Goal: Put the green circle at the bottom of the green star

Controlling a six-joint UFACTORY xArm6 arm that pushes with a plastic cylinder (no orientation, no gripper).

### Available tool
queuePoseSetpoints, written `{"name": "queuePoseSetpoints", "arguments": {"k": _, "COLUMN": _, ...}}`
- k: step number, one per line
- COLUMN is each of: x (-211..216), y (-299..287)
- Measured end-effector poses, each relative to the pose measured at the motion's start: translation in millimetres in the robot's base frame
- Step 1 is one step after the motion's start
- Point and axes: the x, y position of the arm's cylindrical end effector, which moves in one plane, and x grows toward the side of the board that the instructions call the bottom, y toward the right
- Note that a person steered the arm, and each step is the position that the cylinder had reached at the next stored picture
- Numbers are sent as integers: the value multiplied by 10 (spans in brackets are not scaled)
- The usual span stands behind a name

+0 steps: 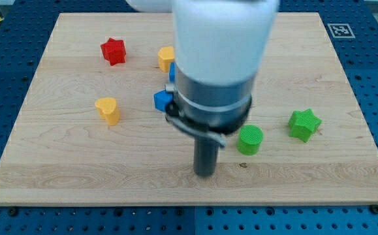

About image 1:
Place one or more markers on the light wooden board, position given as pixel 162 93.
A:
pixel 61 153

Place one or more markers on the yellow hexagon block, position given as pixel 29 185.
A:
pixel 165 58

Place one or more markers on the green star block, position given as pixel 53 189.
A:
pixel 303 124

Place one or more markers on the green cylinder block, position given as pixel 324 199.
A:
pixel 249 139

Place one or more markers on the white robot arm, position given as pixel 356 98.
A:
pixel 218 49

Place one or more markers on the red star block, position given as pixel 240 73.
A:
pixel 114 51

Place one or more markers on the white fiducial marker tag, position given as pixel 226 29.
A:
pixel 341 31

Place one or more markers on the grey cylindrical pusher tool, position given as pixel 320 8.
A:
pixel 205 157

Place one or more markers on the blue cube block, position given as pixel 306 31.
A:
pixel 162 99

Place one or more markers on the blue block behind arm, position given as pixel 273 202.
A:
pixel 172 72

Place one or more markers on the yellow heart block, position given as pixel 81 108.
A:
pixel 108 110

